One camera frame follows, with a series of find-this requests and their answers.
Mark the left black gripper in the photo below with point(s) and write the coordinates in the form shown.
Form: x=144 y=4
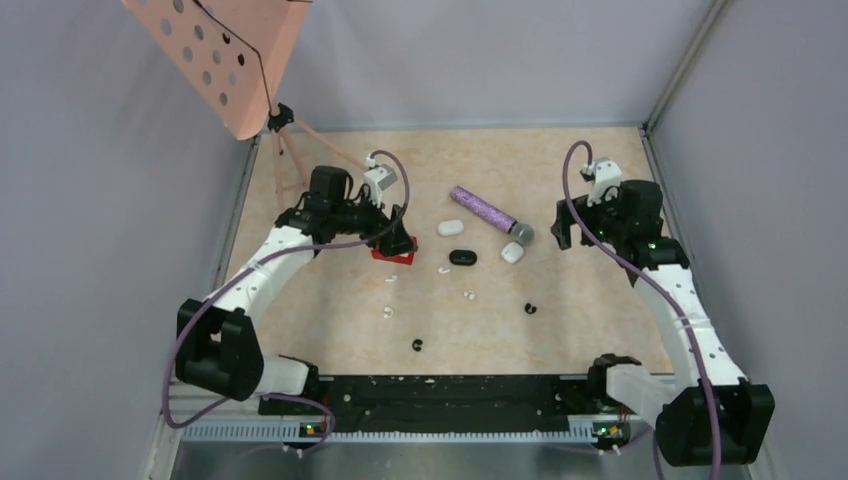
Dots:
x=389 y=234

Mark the aluminium front rail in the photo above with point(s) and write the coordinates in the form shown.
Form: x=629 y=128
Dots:
x=226 y=420

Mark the white square earbud case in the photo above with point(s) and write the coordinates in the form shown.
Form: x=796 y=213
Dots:
x=512 y=253

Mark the purple glitter microphone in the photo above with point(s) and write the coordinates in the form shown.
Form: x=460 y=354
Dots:
x=519 y=232

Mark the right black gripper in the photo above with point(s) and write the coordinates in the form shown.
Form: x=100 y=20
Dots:
x=566 y=217

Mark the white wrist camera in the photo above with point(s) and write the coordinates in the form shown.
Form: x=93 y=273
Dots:
x=378 y=178
x=605 y=177

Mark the pink perforated music stand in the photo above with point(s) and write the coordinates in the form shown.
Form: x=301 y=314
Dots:
x=234 y=54

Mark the white oval earbud case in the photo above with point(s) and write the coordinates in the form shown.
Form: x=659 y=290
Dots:
x=450 y=228

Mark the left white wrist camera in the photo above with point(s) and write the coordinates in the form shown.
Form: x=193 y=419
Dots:
x=378 y=178

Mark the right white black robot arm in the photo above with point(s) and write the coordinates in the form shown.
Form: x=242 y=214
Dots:
x=713 y=412

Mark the red grid box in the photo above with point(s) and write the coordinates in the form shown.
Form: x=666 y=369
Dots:
x=405 y=258

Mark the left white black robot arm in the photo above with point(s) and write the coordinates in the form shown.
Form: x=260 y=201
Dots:
x=219 y=350

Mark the black earbud charging case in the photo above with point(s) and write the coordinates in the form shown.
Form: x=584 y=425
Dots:
x=462 y=257

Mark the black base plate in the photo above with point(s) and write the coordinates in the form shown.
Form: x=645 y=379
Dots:
x=449 y=403

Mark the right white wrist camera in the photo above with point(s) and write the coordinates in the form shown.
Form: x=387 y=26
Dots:
x=605 y=177

